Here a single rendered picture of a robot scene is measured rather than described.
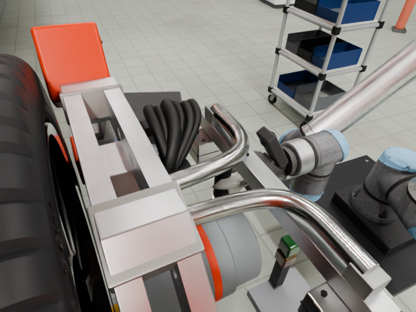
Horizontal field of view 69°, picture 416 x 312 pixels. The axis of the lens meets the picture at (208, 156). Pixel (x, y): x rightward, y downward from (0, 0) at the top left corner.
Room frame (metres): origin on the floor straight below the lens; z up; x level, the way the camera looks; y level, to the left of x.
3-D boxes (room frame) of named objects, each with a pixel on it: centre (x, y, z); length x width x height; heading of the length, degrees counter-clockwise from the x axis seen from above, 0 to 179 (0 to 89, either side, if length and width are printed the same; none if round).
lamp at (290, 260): (0.44, -0.22, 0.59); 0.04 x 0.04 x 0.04; 28
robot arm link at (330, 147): (0.62, -0.29, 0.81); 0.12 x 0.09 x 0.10; 118
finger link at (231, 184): (0.46, -0.06, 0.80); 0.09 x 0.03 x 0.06; 126
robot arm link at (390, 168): (0.85, -0.71, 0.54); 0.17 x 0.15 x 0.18; 7
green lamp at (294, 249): (0.44, -0.22, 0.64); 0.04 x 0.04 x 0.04; 28
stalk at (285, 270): (0.44, -0.22, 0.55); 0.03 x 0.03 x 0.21; 28
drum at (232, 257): (0.25, 0.03, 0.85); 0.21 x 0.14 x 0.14; 118
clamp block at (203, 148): (0.47, -0.01, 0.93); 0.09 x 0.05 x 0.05; 118
